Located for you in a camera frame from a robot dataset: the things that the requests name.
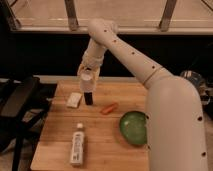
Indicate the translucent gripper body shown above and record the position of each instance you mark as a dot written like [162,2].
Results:
[92,64]

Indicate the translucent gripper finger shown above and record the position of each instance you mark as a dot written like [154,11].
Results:
[96,80]
[79,73]

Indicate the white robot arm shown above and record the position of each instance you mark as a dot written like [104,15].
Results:
[175,125]

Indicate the black eraser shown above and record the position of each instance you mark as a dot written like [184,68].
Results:
[88,98]

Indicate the orange carrot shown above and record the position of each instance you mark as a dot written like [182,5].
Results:
[108,109]

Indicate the black chair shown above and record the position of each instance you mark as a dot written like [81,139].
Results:
[22,105]

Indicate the green bowl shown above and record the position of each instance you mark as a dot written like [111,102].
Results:
[132,126]

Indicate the white bottle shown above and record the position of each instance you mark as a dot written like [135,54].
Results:
[77,149]

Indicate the round metal lamp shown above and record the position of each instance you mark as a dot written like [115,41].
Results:
[195,78]

